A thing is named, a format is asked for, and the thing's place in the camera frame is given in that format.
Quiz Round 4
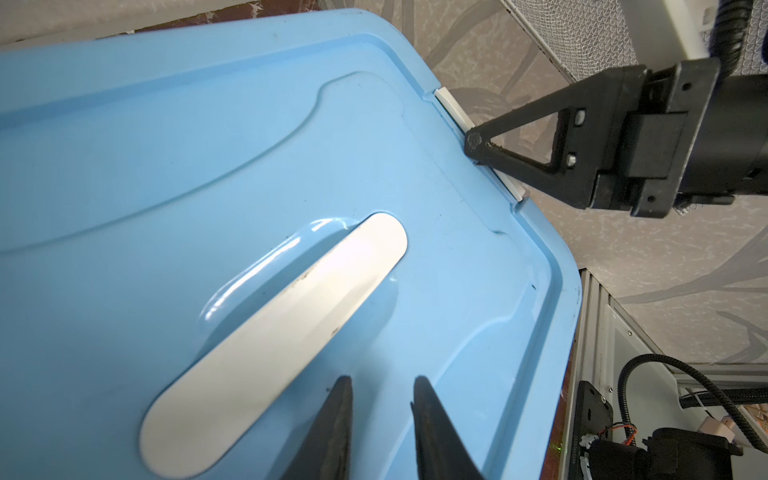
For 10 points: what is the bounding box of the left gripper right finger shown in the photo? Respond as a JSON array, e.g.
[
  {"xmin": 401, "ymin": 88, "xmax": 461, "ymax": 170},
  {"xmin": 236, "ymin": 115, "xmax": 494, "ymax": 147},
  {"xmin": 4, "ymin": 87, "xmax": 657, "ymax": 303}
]
[{"xmin": 411, "ymin": 376, "xmax": 483, "ymax": 479}]

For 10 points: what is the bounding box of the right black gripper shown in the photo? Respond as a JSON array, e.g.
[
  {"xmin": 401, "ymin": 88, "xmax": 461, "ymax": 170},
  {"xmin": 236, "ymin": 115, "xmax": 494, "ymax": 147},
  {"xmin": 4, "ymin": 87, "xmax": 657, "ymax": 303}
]
[{"xmin": 464, "ymin": 59, "xmax": 767, "ymax": 218}]

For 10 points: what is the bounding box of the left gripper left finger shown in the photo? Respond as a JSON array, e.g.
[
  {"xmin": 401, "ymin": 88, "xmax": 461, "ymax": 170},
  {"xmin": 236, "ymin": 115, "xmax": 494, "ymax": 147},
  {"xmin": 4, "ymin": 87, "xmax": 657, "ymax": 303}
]
[{"xmin": 282, "ymin": 376, "xmax": 353, "ymax": 480}]

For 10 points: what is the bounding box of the blue plastic bin lid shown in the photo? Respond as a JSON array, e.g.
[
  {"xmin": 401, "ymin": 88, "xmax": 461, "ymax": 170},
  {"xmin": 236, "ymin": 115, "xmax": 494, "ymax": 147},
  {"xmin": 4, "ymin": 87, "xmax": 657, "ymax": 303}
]
[{"xmin": 1, "ymin": 9, "xmax": 582, "ymax": 479}]

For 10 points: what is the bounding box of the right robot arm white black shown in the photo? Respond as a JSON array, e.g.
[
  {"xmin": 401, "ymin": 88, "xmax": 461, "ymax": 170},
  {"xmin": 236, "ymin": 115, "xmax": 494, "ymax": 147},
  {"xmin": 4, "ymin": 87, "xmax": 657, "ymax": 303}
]
[{"xmin": 464, "ymin": 1, "xmax": 767, "ymax": 218}]

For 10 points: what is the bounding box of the white wire mesh basket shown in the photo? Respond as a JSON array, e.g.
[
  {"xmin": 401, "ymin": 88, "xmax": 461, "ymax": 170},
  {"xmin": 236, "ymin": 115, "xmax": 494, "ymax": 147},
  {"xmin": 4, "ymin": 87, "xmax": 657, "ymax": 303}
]
[{"xmin": 500, "ymin": 0, "xmax": 768, "ymax": 85}]

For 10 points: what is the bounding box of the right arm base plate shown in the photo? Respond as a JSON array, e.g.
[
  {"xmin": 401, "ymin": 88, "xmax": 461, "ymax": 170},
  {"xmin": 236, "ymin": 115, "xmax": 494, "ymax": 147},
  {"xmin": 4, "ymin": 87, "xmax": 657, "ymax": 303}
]
[{"xmin": 566, "ymin": 380, "xmax": 614, "ymax": 480}]

